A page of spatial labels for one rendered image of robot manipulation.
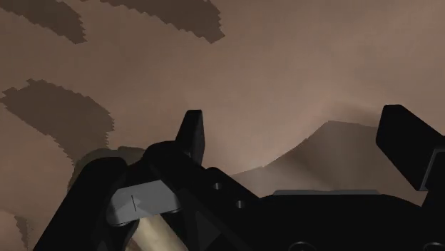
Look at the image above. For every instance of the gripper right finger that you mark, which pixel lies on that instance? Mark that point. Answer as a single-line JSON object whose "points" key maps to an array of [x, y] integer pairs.
{"points": [[406, 146]]}

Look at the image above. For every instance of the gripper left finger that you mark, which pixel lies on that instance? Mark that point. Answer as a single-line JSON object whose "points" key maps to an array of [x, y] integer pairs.
{"points": [[167, 163]]}

